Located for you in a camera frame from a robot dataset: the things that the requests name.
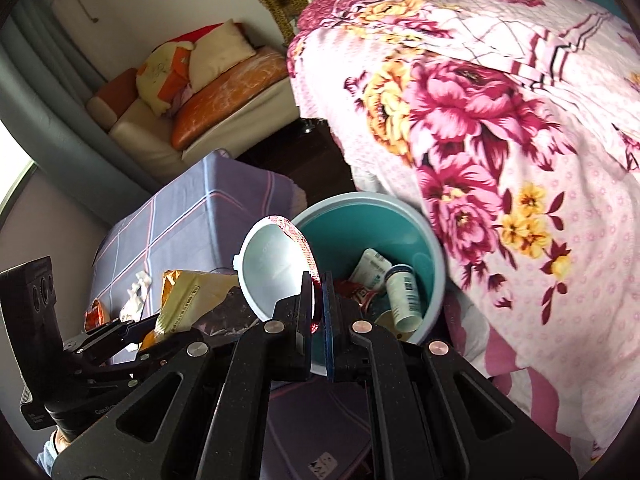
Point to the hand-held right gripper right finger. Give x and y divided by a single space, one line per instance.
329 330

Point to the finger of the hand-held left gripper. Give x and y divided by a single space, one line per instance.
120 367
105 336

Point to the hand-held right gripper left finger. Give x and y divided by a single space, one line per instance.
306 310

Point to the orange snack wrapper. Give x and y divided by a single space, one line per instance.
97 315

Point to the red snack packet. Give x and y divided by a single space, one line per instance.
357 292

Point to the white cartoon print face mask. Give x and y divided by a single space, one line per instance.
137 290

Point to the light blue snack packet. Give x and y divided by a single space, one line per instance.
370 265

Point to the clear plastic wrapper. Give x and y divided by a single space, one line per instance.
225 315

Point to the white strawberry print bottle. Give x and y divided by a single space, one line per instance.
404 295

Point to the orange and yellow snack bag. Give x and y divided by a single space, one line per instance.
185 300

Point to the teal trash bin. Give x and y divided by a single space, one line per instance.
350 230

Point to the person's left hand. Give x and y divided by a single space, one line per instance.
62 441

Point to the cream sofa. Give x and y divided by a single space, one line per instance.
145 145

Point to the grey curtain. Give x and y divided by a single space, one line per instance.
50 110

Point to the orange seat cushion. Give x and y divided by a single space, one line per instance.
225 95

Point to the pink floral blanket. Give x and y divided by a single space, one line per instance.
500 160

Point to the orange sofa headrest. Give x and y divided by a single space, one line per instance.
117 92

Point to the yellow and orange plush toy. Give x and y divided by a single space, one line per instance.
160 75

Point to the cream pillow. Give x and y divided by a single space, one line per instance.
220 52

